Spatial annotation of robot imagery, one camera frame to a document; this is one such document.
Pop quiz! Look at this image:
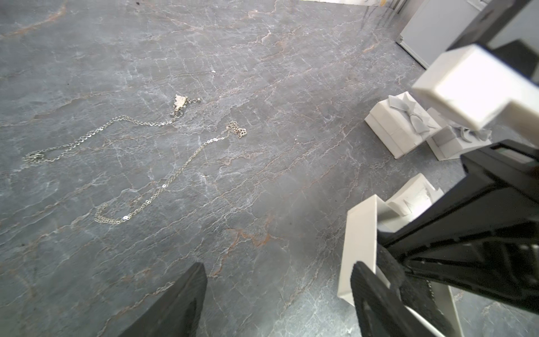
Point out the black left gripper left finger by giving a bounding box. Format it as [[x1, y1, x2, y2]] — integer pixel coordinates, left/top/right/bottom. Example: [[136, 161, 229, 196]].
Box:
[[121, 263, 208, 336]]

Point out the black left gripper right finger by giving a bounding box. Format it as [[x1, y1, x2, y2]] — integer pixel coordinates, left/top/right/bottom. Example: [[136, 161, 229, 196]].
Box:
[[350, 261, 433, 336]]

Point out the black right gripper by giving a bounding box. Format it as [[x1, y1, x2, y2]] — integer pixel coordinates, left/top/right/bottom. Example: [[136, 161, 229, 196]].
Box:
[[378, 140, 538, 313]]

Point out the silver pendant necklace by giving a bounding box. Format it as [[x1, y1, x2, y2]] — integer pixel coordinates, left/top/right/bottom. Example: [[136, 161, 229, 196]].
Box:
[[22, 93, 202, 166]]

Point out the white bow gift box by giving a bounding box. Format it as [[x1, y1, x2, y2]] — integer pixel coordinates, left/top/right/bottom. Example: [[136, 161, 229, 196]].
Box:
[[386, 174, 444, 217], [365, 91, 442, 159]]

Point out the silver aluminium first aid case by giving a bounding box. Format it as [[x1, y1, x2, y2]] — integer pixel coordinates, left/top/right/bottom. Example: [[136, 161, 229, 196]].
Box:
[[397, 0, 489, 69]]

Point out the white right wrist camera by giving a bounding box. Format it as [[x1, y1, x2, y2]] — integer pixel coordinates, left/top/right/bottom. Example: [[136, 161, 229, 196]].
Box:
[[412, 45, 538, 146]]

